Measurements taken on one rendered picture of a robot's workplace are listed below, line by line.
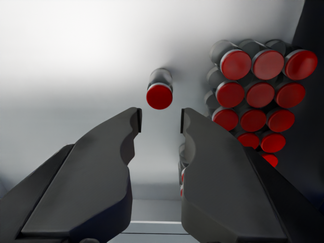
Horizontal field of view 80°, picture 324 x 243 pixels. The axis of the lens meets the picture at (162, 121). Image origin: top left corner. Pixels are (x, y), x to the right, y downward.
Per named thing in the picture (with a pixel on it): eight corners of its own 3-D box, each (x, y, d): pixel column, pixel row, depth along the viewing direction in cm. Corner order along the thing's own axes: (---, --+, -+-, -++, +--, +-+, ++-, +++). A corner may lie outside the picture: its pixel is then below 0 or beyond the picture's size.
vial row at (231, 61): (236, 39, 17) (256, 49, 13) (209, 182, 26) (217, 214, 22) (210, 39, 17) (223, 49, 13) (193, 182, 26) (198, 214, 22)
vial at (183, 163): (197, 142, 23) (204, 171, 19) (196, 156, 24) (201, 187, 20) (179, 142, 23) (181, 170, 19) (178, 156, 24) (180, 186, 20)
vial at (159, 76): (172, 67, 18) (173, 83, 15) (171, 89, 19) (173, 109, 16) (149, 67, 18) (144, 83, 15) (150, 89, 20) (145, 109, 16)
